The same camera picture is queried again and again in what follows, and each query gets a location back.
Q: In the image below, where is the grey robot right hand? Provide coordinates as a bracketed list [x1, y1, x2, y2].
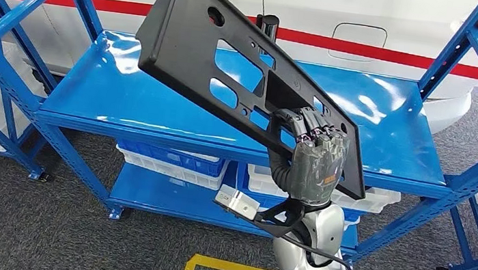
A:
[262, 103, 354, 211]

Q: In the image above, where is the black plastic plate frame part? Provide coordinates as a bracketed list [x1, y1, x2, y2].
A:
[119, 0, 390, 201]

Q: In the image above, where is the white car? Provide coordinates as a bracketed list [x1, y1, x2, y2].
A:
[0, 0, 478, 141]

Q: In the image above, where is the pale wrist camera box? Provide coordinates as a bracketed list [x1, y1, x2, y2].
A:
[212, 183, 263, 223]

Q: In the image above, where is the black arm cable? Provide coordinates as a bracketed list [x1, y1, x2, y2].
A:
[277, 230, 357, 270]

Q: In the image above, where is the black stanchion post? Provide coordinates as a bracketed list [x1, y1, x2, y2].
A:
[253, 13, 281, 44]

